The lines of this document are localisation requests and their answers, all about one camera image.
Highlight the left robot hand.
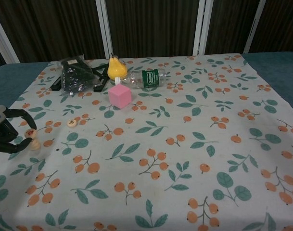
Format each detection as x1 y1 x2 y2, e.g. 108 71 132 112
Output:
0 104 38 154

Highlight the pink cube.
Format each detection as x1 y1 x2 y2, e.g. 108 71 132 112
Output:
107 84 132 109

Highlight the floral printed tablecloth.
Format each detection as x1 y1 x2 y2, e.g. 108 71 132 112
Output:
0 53 293 231

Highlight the black folding stand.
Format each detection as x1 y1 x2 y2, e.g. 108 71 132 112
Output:
51 63 113 93

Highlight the bag of black items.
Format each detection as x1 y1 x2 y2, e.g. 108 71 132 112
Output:
57 54 101 97

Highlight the teal table cover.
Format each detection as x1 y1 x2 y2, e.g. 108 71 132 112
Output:
0 51 293 114

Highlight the dark folding partition screen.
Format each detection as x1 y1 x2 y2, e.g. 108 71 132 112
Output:
0 0 293 64

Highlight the yellow toy pear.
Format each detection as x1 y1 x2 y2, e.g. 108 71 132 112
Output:
107 53 127 81

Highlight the clear bottle green label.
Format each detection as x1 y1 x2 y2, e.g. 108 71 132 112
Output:
114 68 172 90

